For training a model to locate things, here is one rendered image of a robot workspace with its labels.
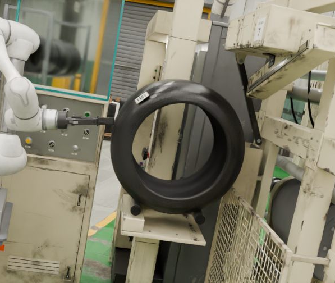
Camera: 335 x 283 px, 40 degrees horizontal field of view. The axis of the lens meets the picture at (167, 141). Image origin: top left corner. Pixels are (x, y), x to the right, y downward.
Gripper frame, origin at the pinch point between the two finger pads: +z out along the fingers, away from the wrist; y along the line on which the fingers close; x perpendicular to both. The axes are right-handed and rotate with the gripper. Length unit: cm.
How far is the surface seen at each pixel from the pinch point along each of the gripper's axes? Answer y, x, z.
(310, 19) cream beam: -36, -42, 72
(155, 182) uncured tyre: 15.3, 31.0, 23.1
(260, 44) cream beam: -32, -33, 55
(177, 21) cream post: 26, -45, 32
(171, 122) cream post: 26.0, 3.1, 31.2
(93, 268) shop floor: 120, 124, -11
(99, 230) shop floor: 196, 124, -11
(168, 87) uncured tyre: -9.5, -15.8, 25.2
